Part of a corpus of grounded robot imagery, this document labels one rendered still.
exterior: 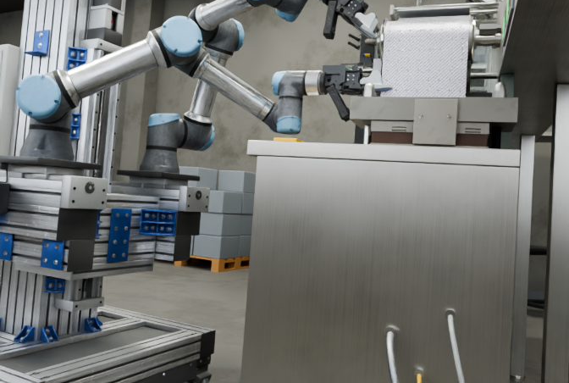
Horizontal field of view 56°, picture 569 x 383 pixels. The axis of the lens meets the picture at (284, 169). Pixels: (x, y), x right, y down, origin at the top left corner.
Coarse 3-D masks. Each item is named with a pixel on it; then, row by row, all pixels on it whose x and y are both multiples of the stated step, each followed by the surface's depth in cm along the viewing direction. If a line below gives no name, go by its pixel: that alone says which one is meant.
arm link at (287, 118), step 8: (288, 96) 161; (280, 104) 162; (288, 104) 161; (296, 104) 161; (280, 112) 162; (288, 112) 161; (296, 112) 161; (280, 120) 162; (288, 120) 160; (296, 120) 161; (280, 128) 161; (288, 128) 160; (296, 128) 161
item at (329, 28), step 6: (330, 6) 165; (336, 6) 166; (330, 12) 165; (336, 12) 167; (330, 18) 165; (336, 18) 168; (330, 24) 165; (324, 30) 166; (330, 30) 165; (324, 36) 167; (330, 36) 166
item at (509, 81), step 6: (504, 78) 146; (510, 78) 146; (510, 84) 146; (510, 90) 146; (510, 96) 146; (504, 132) 145; (510, 132) 145; (504, 138) 145; (510, 138) 145; (504, 144) 145; (510, 144) 145
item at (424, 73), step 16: (384, 64) 156; (400, 64) 154; (416, 64) 153; (432, 64) 151; (448, 64) 150; (464, 64) 148; (384, 80) 155; (400, 80) 154; (416, 80) 152; (432, 80) 151; (448, 80) 149; (464, 80) 148; (384, 96) 155; (400, 96) 153; (416, 96) 152; (432, 96) 150; (448, 96) 149; (464, 96) 148
